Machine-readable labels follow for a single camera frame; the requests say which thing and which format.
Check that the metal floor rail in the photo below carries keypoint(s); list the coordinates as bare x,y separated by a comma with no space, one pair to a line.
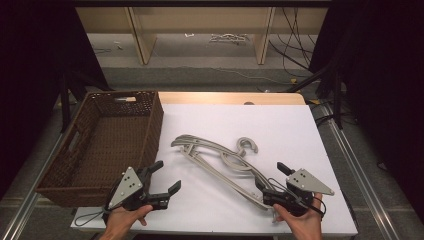
366,186
23,210

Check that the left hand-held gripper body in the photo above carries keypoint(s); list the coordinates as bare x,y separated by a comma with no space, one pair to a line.
128,186

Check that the dark curtain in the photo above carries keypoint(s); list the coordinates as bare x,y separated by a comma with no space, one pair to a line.
383,66
30,66

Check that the grey plastic clothes hanger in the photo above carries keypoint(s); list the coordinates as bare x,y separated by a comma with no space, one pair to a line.
213,173
192,139

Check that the light wooden shelf unit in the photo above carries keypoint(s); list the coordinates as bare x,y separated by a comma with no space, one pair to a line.
143,40

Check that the person's left hand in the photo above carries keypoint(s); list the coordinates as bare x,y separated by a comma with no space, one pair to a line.
121,220

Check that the black metal stand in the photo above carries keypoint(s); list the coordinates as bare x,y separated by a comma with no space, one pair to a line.
65,100
337,100

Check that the brown wicker basket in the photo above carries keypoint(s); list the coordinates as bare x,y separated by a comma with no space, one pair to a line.
113,140

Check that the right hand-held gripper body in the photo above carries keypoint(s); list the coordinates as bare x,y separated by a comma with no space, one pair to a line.
308,183

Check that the person's right hand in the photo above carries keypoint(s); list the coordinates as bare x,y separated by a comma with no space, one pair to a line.
306,223

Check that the white foam board mat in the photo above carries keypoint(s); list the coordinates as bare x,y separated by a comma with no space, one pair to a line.
266,123

